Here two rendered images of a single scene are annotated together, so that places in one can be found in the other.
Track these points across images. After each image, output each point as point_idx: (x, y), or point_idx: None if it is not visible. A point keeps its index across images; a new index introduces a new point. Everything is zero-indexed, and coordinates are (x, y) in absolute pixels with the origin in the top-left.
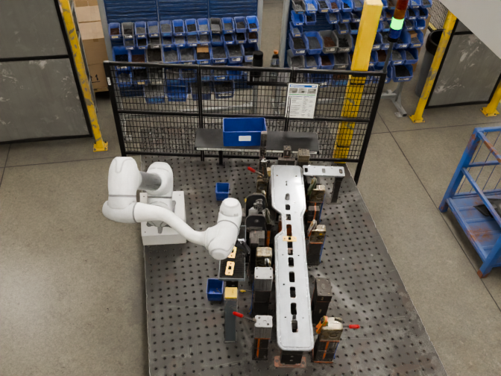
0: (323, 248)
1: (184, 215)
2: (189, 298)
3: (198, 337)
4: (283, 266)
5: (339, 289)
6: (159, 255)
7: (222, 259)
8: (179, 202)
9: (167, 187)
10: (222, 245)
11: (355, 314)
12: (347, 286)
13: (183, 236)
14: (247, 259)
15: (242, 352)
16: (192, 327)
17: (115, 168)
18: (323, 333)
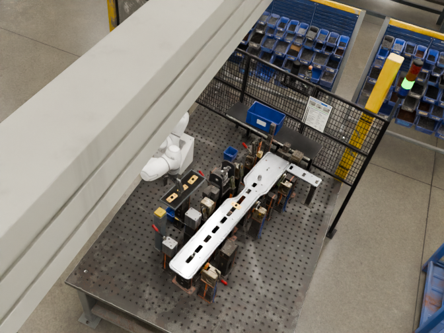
0: (269, 230)
1: (186, 155)
2: (155, 209)
3: (141, 235)
4: (215, 220)
5: (257, 263)
6: None
7: (172, 190)
8: (187, 144)
9: (176, 127)
10: (148, 170)
11: (253, 285)
12: (264, 264)
13: None
14: None
15: (159, 260)
16: (143, 226)
17: None
18: (202, 273)
